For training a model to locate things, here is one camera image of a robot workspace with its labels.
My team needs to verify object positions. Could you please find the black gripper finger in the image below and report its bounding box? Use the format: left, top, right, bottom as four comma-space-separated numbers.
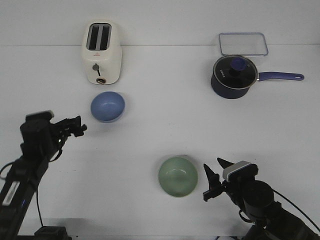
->
203, 163, 221, 190
74, 124, 88, 137
217, 157, 235, 173
65, 115, 81, 125

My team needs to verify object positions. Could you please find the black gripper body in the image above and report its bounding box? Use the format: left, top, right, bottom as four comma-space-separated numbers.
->
202, 179, 240, 202
49, 118, 82, 143

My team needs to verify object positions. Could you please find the blue bowl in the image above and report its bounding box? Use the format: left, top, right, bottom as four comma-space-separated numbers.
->
90, 91, 126, 123

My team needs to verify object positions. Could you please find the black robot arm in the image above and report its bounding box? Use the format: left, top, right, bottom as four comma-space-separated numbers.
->
64, 109, 320, 238
0, 112, 87, 240

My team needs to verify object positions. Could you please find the green bowl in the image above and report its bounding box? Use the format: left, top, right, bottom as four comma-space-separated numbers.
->
158, 155, 198, 198

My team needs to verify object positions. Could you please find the dark blue saucepan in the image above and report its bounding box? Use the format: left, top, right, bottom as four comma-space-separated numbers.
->
210, 55, 305, 100

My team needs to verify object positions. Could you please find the white two-slot toaster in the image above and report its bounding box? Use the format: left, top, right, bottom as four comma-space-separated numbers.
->
81, 20, 122, 85

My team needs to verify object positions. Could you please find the glass saucepan lid blue knob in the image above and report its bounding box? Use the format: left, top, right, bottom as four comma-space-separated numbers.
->
213, 55, 258, 90

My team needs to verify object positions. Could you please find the clear rectangular food container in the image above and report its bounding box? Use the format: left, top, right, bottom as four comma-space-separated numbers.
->
218, 32, 269, 57

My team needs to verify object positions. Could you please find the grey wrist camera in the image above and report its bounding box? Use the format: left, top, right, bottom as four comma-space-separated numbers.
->
222, 160, 259, 183
25, 110, 55, 122

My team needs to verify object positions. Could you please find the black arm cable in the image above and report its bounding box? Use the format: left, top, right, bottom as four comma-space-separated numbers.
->
272, 188, 320, 232
0, 159, 45, 227

